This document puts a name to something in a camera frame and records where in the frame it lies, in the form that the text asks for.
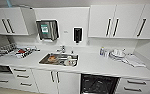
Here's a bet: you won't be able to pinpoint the stainless steel dishwasher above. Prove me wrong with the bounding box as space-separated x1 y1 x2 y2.
80 73 121 94

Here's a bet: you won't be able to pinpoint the small chrome sink pump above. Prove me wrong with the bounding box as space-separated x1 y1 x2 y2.
69 49 75 56

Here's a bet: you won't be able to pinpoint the chrome sink faucet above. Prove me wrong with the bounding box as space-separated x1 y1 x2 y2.
56 45 67 54

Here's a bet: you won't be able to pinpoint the white cup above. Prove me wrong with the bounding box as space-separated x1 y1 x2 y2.
65 55 75 66

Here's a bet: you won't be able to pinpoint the orange brown bowl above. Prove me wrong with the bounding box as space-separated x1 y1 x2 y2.
48 55 58 63

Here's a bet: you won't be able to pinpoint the small dish soap bottle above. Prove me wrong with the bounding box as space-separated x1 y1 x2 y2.
99 46 107 58

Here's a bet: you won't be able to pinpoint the stainless steel sink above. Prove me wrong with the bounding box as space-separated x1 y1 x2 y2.
38 52 80 68

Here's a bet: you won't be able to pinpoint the white base cabinet two doors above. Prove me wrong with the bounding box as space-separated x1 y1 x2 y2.
31 68 83 94

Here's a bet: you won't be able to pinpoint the cluttered dish drying rack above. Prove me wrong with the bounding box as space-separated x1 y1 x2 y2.
4 45 42 59

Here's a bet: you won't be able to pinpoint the white folded cloth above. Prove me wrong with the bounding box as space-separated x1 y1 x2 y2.
123 55 147 68

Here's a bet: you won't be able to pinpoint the white drawer stack narrow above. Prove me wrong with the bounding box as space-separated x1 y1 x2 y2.
0 64 40 94

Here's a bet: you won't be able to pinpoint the black built-in microwave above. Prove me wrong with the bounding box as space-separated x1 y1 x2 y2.
0 64 14 75

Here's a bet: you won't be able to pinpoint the small blue bottle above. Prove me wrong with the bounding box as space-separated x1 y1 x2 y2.
6 0 13 8

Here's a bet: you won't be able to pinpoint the black wall soap dispenser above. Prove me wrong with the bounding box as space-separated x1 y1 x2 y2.
72 26 84 45

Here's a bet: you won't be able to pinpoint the white wall outlet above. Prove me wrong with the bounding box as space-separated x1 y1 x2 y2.
86 39 91 47

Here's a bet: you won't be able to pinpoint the small wall label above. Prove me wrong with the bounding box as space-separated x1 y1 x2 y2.
63 30 71 34

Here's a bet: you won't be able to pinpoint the white wall cabinet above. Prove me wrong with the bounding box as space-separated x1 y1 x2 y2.
0 6 37 37
87 3 150 40

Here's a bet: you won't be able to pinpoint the white drawer stack wide handles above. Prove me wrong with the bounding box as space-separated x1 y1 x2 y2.
115 77 150 94

